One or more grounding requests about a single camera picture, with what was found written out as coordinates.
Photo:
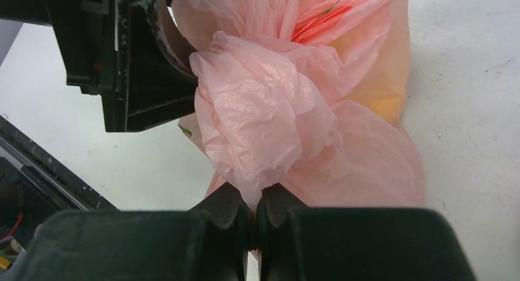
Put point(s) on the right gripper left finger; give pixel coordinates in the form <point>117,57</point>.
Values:
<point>208,242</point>

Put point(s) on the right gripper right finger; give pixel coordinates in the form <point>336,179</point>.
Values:
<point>298,242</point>

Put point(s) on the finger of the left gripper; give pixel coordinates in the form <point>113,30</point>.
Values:
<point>146,78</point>

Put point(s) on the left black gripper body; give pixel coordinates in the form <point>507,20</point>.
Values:
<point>84,31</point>

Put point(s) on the pink plastic bag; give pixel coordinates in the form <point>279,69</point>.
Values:
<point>305,93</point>

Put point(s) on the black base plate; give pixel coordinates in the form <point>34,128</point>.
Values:
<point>36,189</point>

